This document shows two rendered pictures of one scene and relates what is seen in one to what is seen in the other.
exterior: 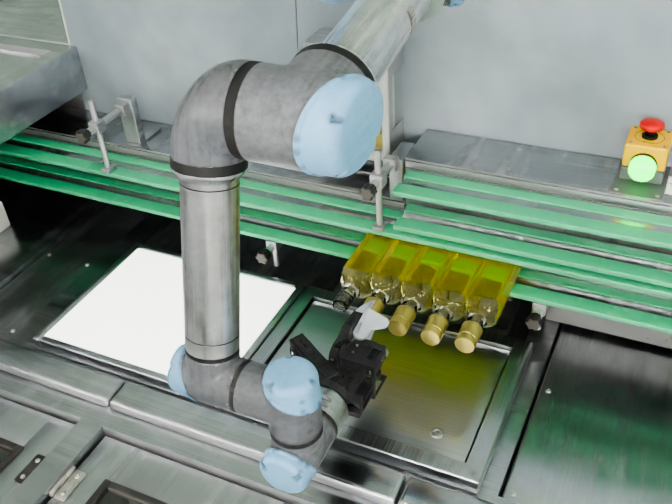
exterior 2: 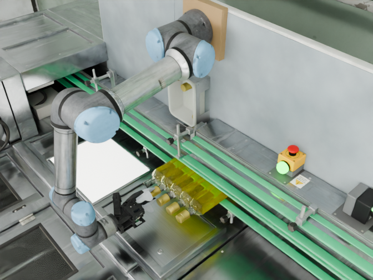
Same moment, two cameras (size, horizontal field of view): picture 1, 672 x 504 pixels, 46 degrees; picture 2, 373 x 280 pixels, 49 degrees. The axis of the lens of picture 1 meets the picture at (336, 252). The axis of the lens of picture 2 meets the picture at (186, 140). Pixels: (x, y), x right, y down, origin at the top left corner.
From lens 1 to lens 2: 66 cm
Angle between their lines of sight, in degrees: 17
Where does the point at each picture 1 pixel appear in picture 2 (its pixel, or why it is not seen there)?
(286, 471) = (75, 244)
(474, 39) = (234, 86)
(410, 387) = (164, 228)
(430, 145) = (211, 126)
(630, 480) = not seen: outside the picture
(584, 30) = (273, 97)
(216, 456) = not seen: hidden behind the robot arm
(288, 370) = (81, 206)
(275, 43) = not seen: hidden behind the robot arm
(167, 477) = (60, 230)
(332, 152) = (85, 134)
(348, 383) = (122, 218)
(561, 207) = (243, 173)
